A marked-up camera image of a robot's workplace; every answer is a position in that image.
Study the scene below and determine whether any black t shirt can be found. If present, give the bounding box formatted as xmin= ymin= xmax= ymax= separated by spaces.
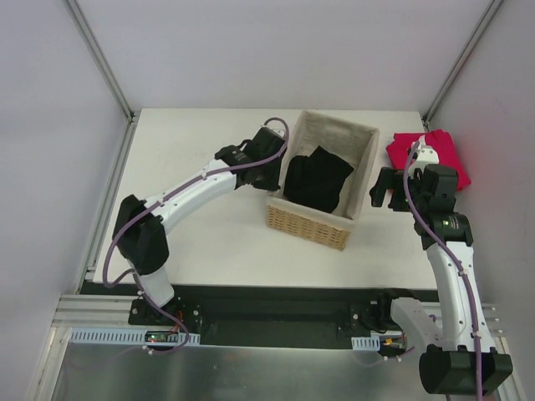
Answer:
xmin=283 ymin=146 xmax=354 ymax=213

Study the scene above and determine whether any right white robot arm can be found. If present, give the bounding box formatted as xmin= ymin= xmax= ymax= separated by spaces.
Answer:
xmin=369 ymin=164 xmax=513 ymax=400

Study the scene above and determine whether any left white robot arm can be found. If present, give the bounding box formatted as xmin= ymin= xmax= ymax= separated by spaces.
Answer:
xmin=104 ymin=124 xmax=289 ymax=325

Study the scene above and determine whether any folded red t shirt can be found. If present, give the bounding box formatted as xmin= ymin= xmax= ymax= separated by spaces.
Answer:
xmin=385 ymin=129 xmax=471 ymax=190

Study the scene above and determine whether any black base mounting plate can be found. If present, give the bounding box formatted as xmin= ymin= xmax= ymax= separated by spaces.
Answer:
xmin=127 ymin=286 xmax=440 ymax=348

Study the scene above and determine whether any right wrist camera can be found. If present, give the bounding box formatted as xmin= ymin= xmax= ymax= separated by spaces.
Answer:
xmin=412 ymin=142 xmax=440 ymax=166

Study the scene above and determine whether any right slotted cable duct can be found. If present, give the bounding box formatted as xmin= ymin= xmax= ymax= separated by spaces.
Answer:
xmin=351 ymin=336 xmax=381 ymax=352

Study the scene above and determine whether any slotted cable duct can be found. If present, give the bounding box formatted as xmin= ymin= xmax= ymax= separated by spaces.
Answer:
xmin=69 ymin=327 xmax=201 ymax=347
xmin=351 ymin=336 xmax=381 ymax=352

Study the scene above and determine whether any right aluminium frame post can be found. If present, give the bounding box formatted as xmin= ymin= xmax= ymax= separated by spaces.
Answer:
xmin=420 ymin=0 xmax=507 ymax=130

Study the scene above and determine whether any aluminium frame post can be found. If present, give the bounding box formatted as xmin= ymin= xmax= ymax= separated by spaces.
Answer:
xmin=63 ymin=0 xmax=137 ymax=123
xmin=420 ymin=0 xmax=507 ymax=130

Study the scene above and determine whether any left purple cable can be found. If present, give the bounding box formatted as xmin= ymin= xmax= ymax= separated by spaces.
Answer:
xmin=103 ymin=117 xmax=290 ymax=356

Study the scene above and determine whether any left aluminium frame post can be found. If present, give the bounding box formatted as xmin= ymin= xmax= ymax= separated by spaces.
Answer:
xmin=63 ymin=0 xmax=137 ymax=123

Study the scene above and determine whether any front aluminium rail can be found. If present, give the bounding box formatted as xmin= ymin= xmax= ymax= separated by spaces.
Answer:
xmin=52 ymin=294 xmax=141 ymax=327

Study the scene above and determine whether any left slotted cable duct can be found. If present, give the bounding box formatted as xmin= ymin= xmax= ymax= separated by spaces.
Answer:
xmin=69 ymin=327 xmax=201 ymax=347

